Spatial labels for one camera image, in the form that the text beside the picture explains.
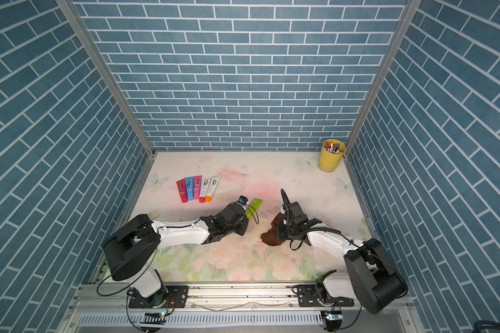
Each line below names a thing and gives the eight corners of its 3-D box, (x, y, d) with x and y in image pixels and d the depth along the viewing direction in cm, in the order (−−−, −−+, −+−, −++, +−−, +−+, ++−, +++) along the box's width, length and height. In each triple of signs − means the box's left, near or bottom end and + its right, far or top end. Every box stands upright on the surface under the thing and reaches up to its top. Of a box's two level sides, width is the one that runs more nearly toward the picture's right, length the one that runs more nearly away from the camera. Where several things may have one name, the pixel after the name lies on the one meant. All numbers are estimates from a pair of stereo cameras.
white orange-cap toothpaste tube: (205, 201, 101) (204, 199, 100) (213, 176, 112) (213, 173, 110) (212, 202, 101) (212, 200, 99) (220, 176, 111) (220, 174, 110)
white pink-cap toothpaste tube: (198, 202, 101) (197, 200, 99) (203, 179, 110) (203, 176, 108) (205, 202, 101) (204, 200, 99) (210, 179, 110) (209, 176, 109)
